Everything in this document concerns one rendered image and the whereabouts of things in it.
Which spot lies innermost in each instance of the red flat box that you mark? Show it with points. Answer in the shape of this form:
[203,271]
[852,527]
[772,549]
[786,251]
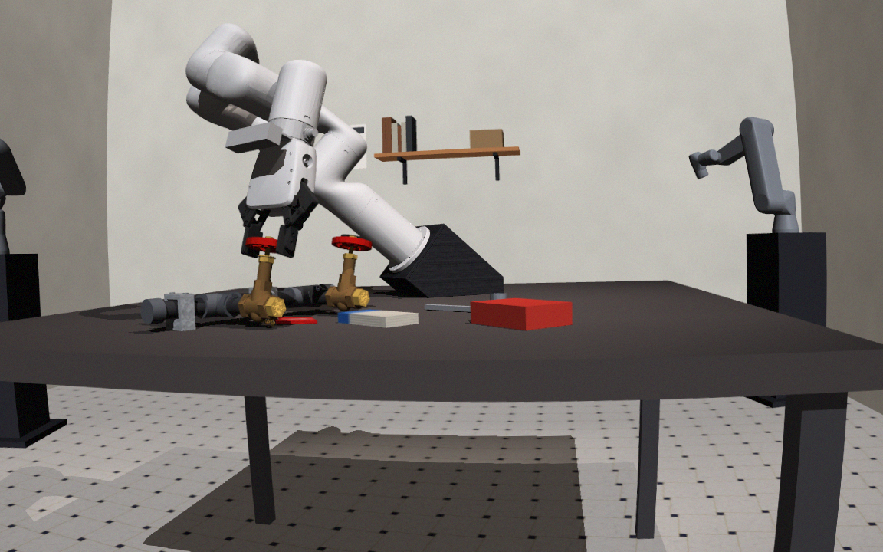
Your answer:
[521,314]

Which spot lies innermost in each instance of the red valve tag with chain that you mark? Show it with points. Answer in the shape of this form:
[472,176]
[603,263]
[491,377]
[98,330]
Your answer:
[290,320]

